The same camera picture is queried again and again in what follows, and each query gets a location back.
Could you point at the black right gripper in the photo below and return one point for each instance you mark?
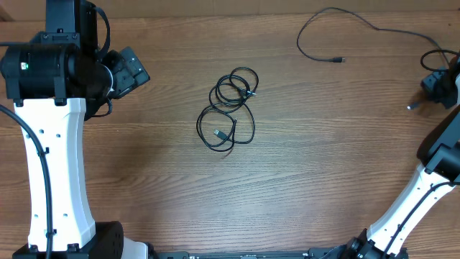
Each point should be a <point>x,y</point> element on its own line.
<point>433,82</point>

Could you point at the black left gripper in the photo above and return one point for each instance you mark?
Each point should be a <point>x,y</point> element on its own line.
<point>125,80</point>

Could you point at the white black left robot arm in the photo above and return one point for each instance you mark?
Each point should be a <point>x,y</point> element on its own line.
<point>55,89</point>

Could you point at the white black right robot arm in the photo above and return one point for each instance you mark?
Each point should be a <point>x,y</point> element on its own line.
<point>436,175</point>

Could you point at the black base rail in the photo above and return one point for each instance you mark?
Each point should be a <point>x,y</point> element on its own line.
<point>312,253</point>

